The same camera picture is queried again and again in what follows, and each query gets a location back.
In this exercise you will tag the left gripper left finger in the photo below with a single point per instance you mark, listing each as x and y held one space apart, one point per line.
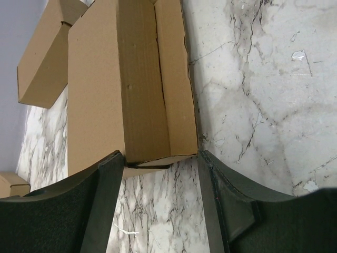
72 215

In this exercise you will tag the large flat cardboard box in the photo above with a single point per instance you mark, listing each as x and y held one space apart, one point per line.
13 185

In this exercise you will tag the folded brown cardboard box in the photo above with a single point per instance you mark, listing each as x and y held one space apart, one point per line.
42 73

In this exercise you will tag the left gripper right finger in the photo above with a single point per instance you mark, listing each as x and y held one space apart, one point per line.
242 215

